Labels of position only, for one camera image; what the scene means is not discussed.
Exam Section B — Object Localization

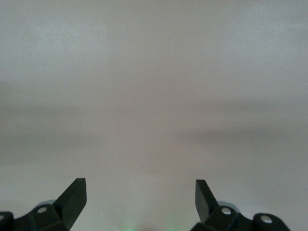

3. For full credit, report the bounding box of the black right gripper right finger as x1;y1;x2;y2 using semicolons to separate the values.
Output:
190;179;256;231

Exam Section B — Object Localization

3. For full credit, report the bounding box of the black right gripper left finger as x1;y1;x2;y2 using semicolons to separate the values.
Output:
13;178;87;231

